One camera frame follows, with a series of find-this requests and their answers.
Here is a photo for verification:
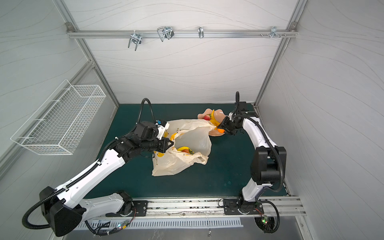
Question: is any cream banana-print plastic bag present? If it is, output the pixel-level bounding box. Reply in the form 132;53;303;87
152;119;216;177

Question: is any large yellow banana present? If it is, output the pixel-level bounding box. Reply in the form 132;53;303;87
177;147;192;152

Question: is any red strawberry front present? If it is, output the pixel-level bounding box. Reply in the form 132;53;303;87
182;149;194;155

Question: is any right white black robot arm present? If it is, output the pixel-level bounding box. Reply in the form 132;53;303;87
218;92;287;215

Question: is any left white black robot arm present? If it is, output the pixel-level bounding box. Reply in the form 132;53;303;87
22;98;174;237

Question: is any pink scalloped fruit bowl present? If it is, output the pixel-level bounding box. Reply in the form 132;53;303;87
197;109;227;137

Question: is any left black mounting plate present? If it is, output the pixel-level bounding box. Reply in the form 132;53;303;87
106;201;148;217

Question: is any black mounting plate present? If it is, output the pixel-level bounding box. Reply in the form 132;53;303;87
219;199;264;216
106;201;148;217

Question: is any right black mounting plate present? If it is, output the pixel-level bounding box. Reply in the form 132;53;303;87
219;199;264;216

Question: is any metal hook clamp small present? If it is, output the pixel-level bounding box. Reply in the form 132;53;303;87
198;27;204;39

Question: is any aluminium top crossbar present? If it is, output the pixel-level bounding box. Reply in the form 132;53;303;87
67;29;299;40

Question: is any metal hook clamp left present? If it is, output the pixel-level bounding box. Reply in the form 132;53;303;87
128;33;142;51

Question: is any metal hook clamp middle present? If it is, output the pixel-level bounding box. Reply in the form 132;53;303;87
157;26;175;42

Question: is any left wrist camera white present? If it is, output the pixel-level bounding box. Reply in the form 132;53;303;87
155;120;170;140

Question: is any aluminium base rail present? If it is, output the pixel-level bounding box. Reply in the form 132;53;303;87
83;196;307;220

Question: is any white wire basket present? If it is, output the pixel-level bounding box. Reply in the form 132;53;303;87
10;80;106;156

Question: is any right black base cable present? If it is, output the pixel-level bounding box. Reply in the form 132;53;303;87
254;200;280;234

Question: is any black base cable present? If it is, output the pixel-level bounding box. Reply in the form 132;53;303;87
254;200;280;234
83;208;137;237

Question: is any left black base cable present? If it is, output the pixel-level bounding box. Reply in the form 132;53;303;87
83;208;137;237

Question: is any white slotted cable duct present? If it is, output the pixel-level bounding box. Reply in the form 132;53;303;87
73;218;244;231

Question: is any metal bracket clamp right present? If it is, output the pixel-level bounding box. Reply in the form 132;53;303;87
260;27;287;39

